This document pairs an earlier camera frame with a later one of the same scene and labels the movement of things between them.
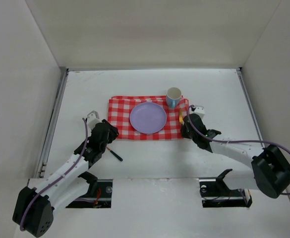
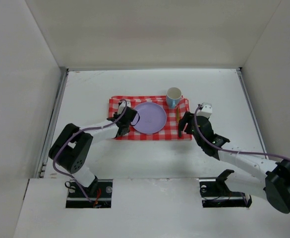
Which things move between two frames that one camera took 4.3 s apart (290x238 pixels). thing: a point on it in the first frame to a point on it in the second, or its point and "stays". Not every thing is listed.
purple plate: (147, 118) stays
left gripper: (107, 135) to (131, 116)
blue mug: (173, 96) stays
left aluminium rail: (41, 166) stays
